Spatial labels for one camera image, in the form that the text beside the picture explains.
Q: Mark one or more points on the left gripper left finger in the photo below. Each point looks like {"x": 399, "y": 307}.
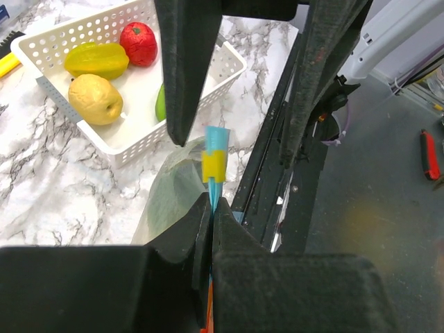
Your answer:
{"x": 72, "y": 289}

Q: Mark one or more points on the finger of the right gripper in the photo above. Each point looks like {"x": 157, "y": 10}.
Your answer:
{"x": 189, "y": 30}
{"x": 330, "y": 34}

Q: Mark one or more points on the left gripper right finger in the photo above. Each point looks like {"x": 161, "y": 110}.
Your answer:
{"x": 258, "y": 291}

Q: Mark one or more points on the clear zip top bag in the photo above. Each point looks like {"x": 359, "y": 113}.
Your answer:
{"x": 180, "y": 187}

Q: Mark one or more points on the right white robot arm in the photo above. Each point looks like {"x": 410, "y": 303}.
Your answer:
{"x": 398, "y": 21}

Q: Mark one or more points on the red toy strawberry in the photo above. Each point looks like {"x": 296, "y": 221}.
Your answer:
{"x": 139, "y": 43}

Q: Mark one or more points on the green toy star fruit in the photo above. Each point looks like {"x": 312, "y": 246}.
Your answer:
{"x": 160, "y": 107}

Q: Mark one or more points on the white perforated plastic basket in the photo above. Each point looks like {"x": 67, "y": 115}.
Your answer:
{"x": 44, "y": 54}

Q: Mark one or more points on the yellow toy lemon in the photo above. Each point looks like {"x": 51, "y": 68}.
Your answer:
{"x": 95, "y": 99}

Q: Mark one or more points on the red black hand tool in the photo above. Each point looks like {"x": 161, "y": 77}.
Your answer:
{"x": 429, "y": 158}

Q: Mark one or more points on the black bit holder strip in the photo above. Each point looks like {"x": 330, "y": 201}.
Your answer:
{"x": 5, "y": 45}

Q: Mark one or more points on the yellow handled screwdriver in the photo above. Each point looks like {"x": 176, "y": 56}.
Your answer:
{"x": 8, "y": 63}

